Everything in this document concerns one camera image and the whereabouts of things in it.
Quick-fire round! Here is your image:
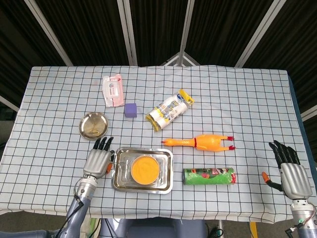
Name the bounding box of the rectangular steel tray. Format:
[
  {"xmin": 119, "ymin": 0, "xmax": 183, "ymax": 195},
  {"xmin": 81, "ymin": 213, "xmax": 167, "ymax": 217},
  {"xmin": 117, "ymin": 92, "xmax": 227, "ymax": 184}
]
[{"xmin": 110, "ymin": 146, "xmax": 174, "ymax": 195}]

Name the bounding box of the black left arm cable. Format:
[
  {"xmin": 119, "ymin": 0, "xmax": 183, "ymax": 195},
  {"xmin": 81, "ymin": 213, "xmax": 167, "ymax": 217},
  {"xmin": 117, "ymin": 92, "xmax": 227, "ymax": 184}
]
[{"xmin": 58, "ymin": 194, "xmax": 85, "ymax": 238}]

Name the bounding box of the white triangular partition foot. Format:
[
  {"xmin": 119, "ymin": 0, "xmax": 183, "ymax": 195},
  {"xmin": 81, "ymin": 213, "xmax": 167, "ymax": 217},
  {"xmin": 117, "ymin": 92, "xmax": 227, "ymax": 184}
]
[{"xmin": 160, "ymin": 51, "xmax": 202, "ymax": 66}]

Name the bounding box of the white checked tablecloth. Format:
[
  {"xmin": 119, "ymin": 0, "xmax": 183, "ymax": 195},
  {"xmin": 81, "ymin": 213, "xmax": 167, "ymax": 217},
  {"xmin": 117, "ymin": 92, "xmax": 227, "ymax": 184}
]
[{"xmin": 0, "ymin": 64, "xmax": 312, "ymax": 223}]

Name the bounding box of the yellow white bag rolls pack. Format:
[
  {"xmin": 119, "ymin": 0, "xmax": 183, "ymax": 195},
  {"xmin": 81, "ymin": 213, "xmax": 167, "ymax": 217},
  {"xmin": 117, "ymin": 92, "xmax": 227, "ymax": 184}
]
[{"xmin": 145, "ymin": 89, "xmax": 195, "ymax": 132}]

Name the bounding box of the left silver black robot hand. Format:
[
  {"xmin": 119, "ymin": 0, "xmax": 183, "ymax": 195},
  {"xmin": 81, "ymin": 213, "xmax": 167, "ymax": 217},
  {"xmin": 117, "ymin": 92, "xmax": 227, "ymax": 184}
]
[{"xmin": 83, "ymin": 136, "xmax": 116, "ymax": 179}]

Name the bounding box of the pink white wet wipes pack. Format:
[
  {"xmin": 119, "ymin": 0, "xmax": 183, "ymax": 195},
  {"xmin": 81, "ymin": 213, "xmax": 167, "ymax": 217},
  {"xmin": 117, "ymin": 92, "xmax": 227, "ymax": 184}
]
[{"xmin": 102, "ymin": 73, "xmax": 125, "ymax": 108}]

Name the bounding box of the white partition frame post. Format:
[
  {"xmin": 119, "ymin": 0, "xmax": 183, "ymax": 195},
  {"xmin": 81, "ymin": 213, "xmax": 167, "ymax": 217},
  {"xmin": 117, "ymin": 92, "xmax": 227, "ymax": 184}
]
[
  {"xmin": 24, "ymin": 0, "xmax": 74, "ymax": 67},
  {"xmin": 116, "ymin": 0, "xmax": 138, "ymax": 66},
  {"xmin": 234, "ymin": 0, "xmax": 289, "ymax": 68},
  {"xmin": 177, "ymin": 0, "xmax": 196, "ymax": 66}
]

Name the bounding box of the orange rubber chicken toy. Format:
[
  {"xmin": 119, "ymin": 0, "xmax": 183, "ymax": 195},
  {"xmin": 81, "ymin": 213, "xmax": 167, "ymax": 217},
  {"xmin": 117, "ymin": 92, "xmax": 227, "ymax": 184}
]
[{"xmin": 160, "ymin": 134, "xmax": 236, "ymax": 152}]

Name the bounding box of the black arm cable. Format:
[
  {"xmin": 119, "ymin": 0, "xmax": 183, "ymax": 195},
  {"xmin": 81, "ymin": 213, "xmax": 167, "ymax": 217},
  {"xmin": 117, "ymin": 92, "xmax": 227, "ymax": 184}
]
[
  {"xmin": 285, "ymin": 224, "xmax": 306, "ymax": 236},
  {"xmin": 58, "ymin": 194, "xmax": 85, "ymax": 238}
]

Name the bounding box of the green chips can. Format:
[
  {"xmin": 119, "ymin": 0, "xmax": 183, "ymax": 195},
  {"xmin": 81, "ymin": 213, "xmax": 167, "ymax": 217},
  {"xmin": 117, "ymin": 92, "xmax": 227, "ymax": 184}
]
[{"xmin": 182, "ymin": 167, "xmax": 237, "ymax": 186}]

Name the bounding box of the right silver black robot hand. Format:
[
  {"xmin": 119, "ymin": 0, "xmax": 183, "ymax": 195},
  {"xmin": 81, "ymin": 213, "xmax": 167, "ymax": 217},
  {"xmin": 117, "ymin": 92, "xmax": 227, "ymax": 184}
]
[{"xmin": 262, "ymin": 140, "xmax": 313, "ymax": 200}]

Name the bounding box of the round steel plate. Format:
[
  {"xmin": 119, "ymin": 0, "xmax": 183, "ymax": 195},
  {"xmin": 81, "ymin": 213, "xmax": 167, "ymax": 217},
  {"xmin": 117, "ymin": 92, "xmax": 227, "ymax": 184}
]
[{"xmin": 78, "ymin": 112, "xmax": 109, "ymax": 141}]

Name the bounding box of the orange bowl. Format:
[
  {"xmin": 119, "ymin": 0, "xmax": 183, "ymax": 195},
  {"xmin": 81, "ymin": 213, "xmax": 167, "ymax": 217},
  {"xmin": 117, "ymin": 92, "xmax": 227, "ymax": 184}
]
[{"xmin": 130, "ymin": 155, "xmax": 160, "ymax": 185}]

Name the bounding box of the white partition frame bar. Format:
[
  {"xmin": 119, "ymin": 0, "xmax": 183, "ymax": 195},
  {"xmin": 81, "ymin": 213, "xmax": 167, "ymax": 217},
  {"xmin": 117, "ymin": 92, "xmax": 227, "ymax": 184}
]
[
  {"xmin": 0, "ymin": 95, "xmax": 20, "ymax": 112},
  {"xmin": 300, "ymin": 105, "xmax": 317, "ymax": 122}
]

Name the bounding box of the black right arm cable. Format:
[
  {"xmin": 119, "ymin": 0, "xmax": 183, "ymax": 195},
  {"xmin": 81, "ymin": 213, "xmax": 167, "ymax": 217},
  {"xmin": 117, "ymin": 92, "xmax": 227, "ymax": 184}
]
[{"xmin": 285, "ymin": 224, "xmax": 306, "ymax": 236}]

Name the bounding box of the purple foam cube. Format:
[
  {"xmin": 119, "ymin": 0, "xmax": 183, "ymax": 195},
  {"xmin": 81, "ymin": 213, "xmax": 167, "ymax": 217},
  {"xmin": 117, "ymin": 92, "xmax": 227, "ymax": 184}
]
[{"xmin": 124, "ymin": 103, "xmax": 138, "ymax": 119}]

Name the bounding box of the grey blue robot torso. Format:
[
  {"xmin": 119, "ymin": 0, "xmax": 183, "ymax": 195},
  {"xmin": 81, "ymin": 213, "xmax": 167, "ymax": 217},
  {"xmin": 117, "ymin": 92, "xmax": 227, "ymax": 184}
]
[{"xmin": 99, "ymin": 217, "xmax": 208, "ymax": 238}]

